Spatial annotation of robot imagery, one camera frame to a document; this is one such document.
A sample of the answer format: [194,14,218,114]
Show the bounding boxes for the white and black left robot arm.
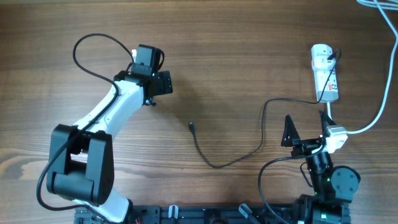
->
[37,45,173,223]

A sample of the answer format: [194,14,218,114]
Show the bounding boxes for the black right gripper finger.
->
[281,114,300,147]
[319,110,336,134]

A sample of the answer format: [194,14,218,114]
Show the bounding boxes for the white power strip cord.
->
[326,0,398,135]

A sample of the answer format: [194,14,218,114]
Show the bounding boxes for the black USB charging cable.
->
[188,48,342,169]

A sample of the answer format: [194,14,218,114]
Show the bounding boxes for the white cables at corner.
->
[356,0,398,12]

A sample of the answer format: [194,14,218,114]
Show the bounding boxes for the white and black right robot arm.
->
[281,111,361,224]

